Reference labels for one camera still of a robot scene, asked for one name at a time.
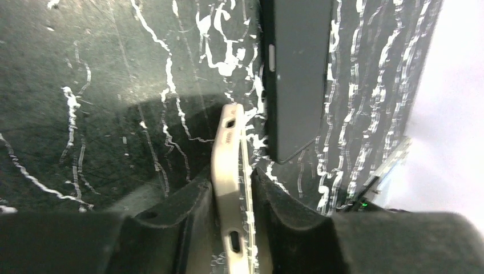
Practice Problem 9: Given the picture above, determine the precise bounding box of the beige phone case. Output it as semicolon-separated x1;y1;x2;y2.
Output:
211;104;257;273

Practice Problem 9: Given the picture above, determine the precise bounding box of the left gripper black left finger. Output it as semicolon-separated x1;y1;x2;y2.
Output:
1;168;215;273

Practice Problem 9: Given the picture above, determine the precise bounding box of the black phone case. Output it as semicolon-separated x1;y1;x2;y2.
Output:
261;0;333;163

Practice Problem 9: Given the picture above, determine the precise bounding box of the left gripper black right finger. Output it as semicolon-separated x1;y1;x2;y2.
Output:
251;168;483;273

